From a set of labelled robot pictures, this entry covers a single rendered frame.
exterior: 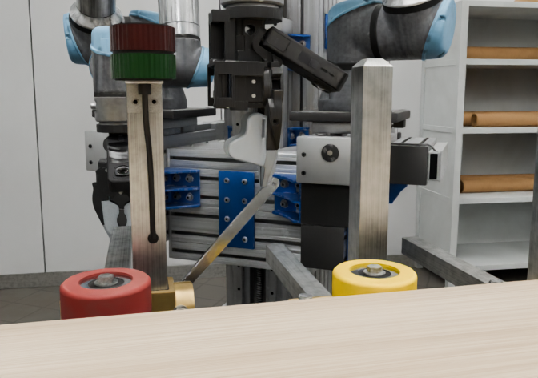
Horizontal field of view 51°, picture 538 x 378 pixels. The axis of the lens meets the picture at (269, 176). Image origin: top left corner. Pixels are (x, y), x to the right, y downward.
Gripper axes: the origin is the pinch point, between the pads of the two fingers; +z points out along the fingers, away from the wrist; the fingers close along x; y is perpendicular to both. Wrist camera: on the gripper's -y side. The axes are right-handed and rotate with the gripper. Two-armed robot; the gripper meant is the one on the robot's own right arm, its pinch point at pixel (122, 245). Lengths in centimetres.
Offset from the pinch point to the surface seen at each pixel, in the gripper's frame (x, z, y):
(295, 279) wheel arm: -23.6, 0.4, -22.2
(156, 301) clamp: -4.5, -3.4, -36.3
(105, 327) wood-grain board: 0, -7, -51
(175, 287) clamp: -6.6, -4.2, -34.8
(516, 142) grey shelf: -233, 6, 212
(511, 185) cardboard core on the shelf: -210, 27, 184
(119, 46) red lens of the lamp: -2, -29, -41
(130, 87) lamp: -2.7, -25.5, -35.9
